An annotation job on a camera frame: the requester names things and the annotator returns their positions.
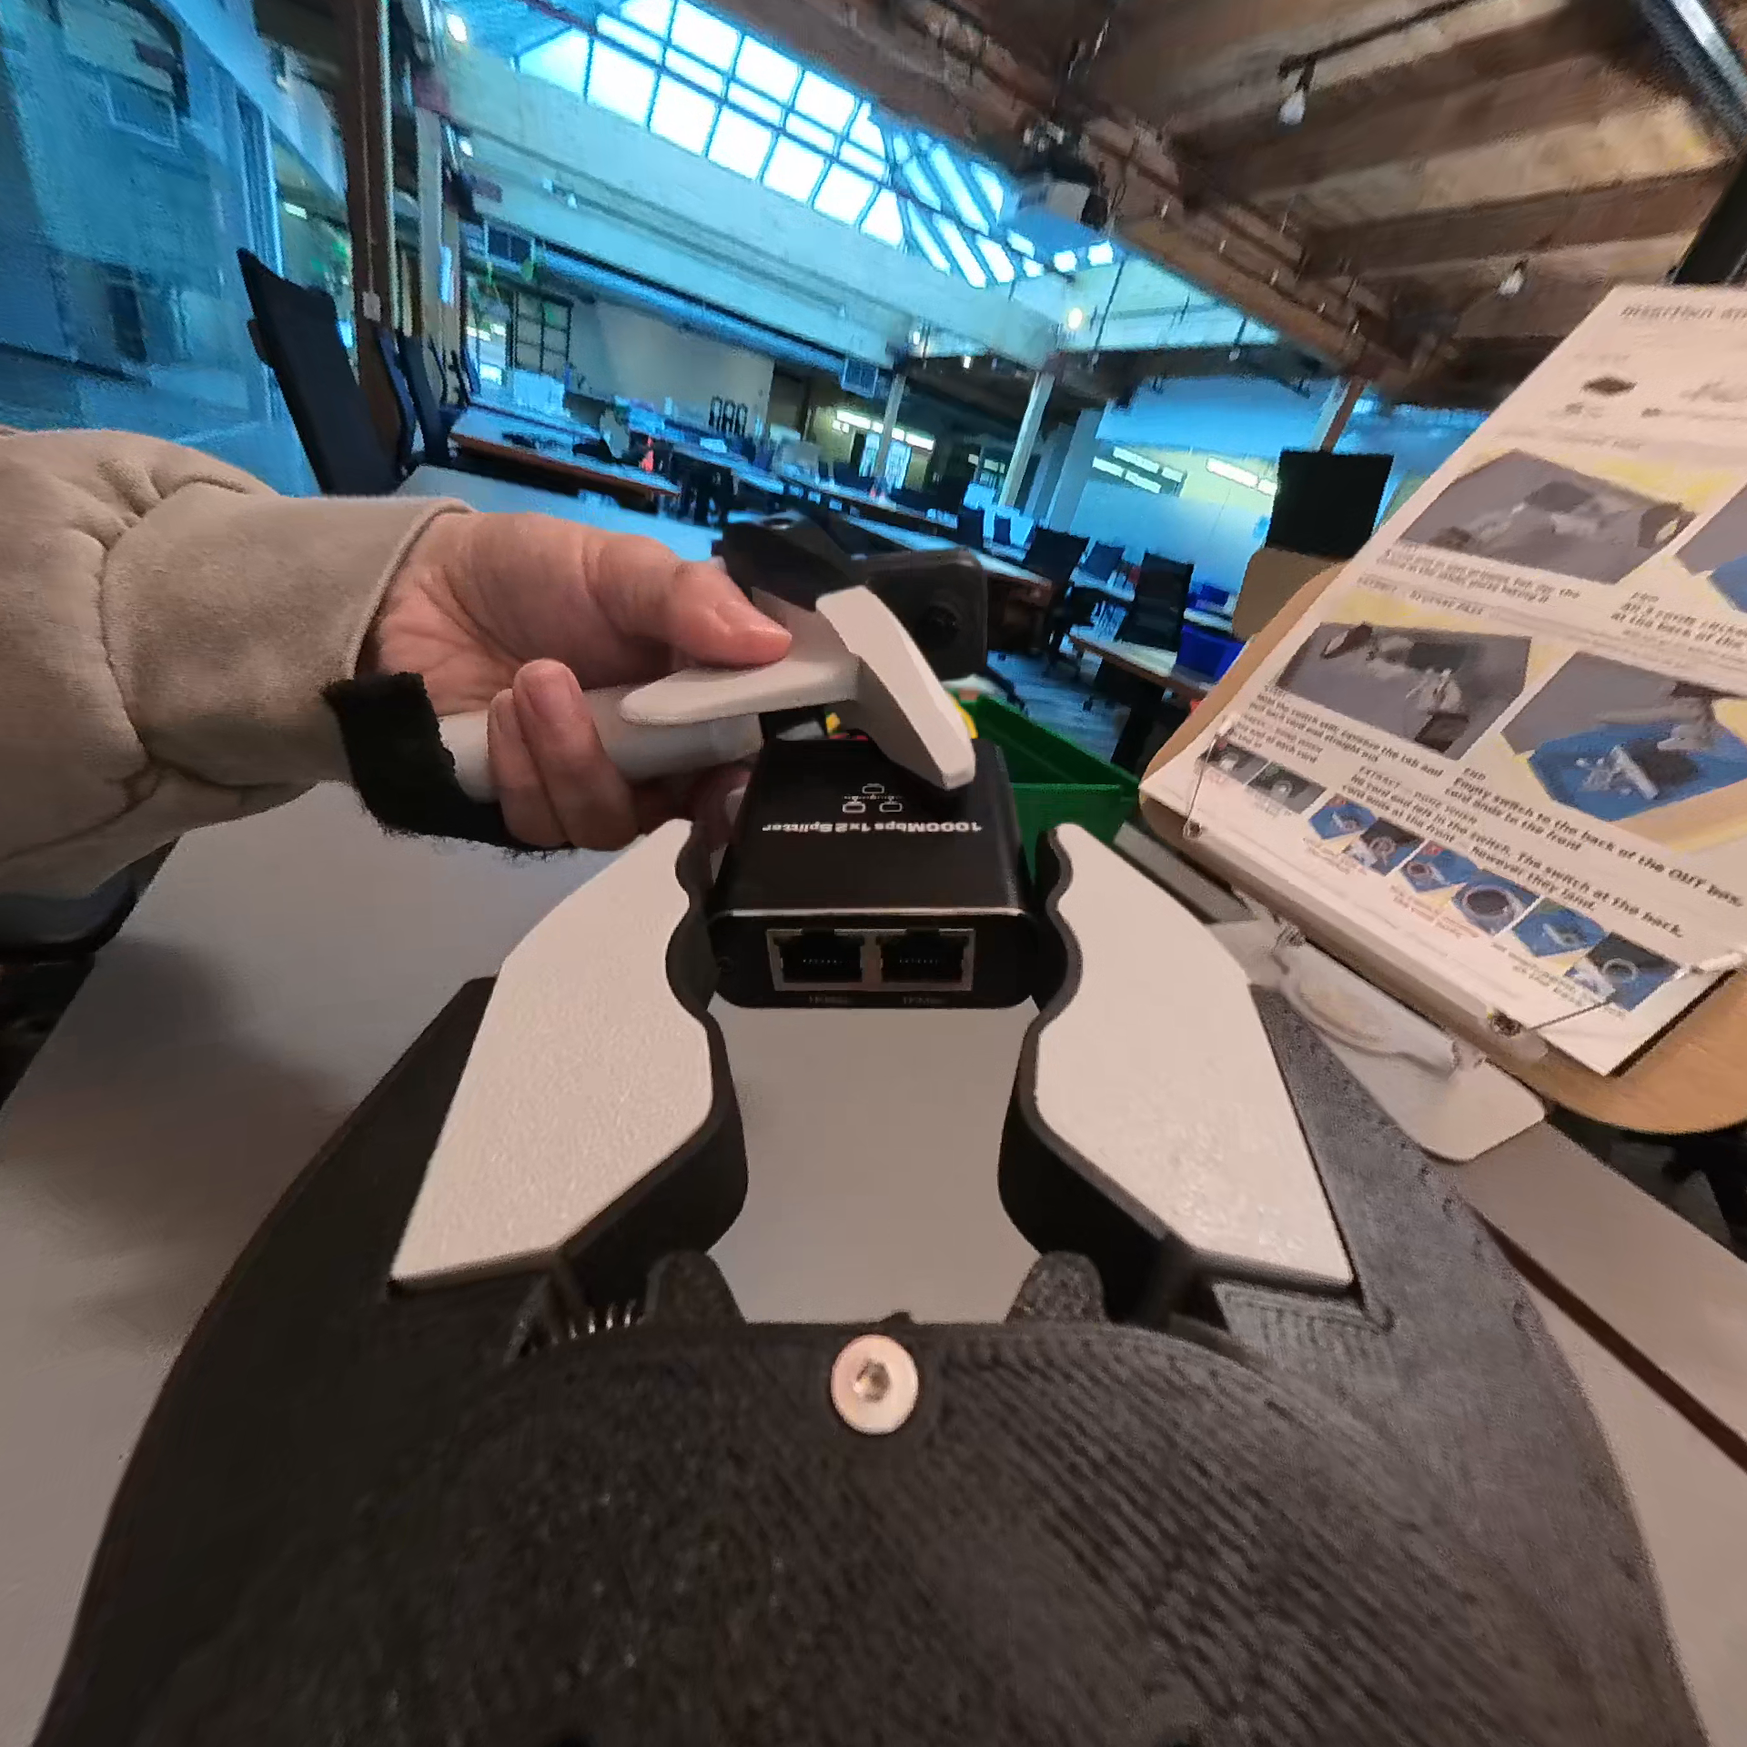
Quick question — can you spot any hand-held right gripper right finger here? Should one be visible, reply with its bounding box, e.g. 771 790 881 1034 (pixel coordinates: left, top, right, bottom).
1001 824 1356 1318

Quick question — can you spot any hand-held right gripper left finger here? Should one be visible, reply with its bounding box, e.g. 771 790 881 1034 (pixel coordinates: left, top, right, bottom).
389 820 750 1297

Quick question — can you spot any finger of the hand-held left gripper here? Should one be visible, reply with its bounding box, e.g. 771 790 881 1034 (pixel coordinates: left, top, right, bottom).
619 587 982 793

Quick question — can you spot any black ethernet splitter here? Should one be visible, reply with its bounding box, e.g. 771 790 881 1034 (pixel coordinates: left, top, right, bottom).
705 737 1044 1013

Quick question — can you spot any green storage bin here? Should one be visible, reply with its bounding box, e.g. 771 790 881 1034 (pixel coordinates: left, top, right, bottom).
961 694 1141 851

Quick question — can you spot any person's left hand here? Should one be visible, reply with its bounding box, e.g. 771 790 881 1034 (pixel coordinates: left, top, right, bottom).
371 511 798 857

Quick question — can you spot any white board stand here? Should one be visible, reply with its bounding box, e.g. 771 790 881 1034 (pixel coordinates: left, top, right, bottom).
1274 943 1548 1166

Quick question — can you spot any blue storage bin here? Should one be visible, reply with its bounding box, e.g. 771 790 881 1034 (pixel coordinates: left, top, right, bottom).
1178 587 1249 680

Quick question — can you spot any white ceiling projector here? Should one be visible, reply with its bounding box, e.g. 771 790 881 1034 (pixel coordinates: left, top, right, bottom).
1010 169 1114 241

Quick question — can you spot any black monitor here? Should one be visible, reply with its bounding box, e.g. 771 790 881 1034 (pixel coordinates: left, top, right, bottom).
1268 452 1396 561

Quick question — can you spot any instruction sheet on clipboard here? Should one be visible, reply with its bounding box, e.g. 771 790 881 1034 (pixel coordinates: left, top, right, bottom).
1139 566 1747 1136

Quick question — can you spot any printed instruction sheet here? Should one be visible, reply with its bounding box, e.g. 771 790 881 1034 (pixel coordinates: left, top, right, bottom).
1139 287 1747 1083

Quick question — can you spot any black office chair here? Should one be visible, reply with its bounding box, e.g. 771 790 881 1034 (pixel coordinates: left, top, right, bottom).
236 251 411 496

